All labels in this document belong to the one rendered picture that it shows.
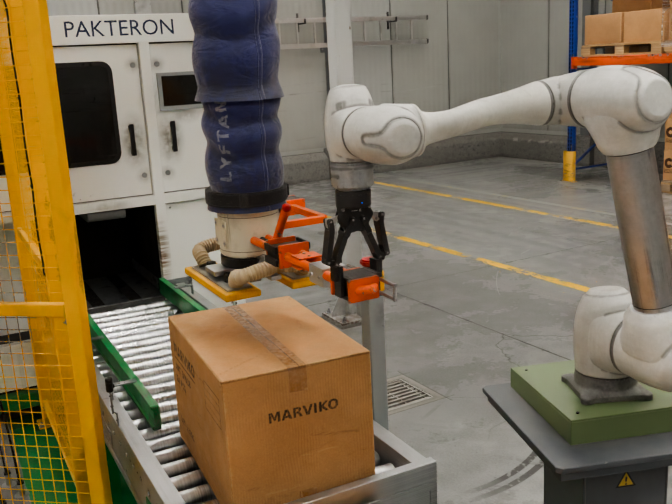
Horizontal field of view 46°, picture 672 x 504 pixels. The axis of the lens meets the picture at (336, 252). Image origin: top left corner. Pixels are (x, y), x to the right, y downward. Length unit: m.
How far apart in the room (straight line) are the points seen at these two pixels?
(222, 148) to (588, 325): 1.04
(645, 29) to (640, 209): 8.44
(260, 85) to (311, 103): 9.78
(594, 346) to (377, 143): 0.89
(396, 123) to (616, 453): 1.00
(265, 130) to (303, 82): 9.71
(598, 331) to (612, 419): 0.21
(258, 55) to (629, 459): 1.32
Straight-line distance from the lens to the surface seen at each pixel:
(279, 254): 1.94
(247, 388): 1.97
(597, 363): 2.10
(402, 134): 1.43
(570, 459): 1.98
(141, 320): 3.91
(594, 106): 1.77
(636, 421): 2.10
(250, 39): 2.07
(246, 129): 2.08
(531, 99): 1.82
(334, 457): 2.13
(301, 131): 11.79
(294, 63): 11.73
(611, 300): 2.07
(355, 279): 1.65
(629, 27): 10.38
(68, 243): 2.47
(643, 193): 1.82
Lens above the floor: 1.68
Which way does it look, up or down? 13 degrees down
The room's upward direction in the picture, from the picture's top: 3 degrees counter-clockwise
